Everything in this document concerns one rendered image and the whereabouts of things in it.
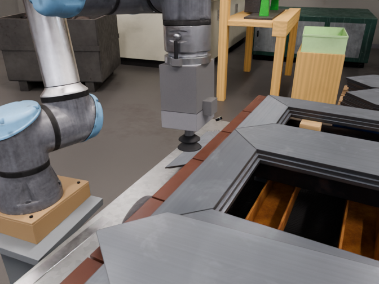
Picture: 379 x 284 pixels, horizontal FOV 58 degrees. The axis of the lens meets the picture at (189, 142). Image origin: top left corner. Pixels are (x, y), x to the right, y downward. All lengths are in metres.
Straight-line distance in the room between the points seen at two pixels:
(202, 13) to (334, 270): 0.42
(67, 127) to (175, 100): 0.38
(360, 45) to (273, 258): 5.08
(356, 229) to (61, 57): 0.81
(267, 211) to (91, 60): 3.33
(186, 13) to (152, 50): 4.52
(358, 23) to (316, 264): 5.04
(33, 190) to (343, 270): 0.64
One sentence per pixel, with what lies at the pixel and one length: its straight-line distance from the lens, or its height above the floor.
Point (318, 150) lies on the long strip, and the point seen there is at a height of 0.84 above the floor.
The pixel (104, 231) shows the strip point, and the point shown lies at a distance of 0.60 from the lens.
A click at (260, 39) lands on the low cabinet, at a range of 5.58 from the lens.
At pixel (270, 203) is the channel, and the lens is 0.94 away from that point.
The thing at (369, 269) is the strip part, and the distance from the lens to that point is 0.59.
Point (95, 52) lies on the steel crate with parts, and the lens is 3.98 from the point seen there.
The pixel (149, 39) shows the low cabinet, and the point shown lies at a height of 0.41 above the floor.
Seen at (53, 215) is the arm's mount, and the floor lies 0.71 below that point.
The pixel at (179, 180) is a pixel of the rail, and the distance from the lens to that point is 0.74.
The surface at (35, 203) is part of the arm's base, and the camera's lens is 0.86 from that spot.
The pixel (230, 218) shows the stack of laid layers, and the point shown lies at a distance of 0.62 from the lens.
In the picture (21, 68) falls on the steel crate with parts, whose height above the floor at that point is 0.27.
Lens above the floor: 1.23
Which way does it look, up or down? 26 degrees down
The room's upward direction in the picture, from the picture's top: straight up
